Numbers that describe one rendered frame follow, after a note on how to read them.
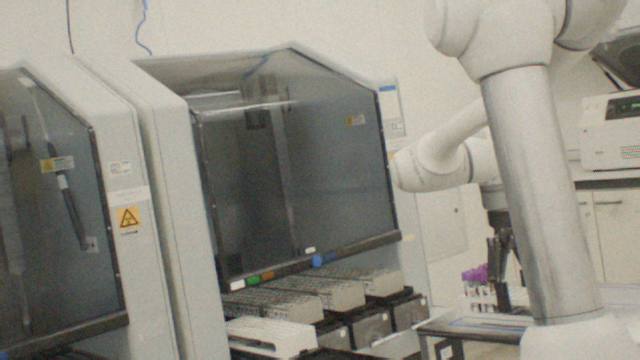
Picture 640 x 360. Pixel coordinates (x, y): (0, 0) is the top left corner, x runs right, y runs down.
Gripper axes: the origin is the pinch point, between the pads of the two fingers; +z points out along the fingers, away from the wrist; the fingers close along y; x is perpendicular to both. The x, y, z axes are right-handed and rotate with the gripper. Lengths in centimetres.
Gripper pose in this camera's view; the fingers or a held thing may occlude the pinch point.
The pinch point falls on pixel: (516, 296)
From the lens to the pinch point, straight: 181.3
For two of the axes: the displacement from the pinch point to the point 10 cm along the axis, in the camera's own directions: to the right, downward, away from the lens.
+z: 1.6, 9.9, 0.5
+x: -6.9, 0.7, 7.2
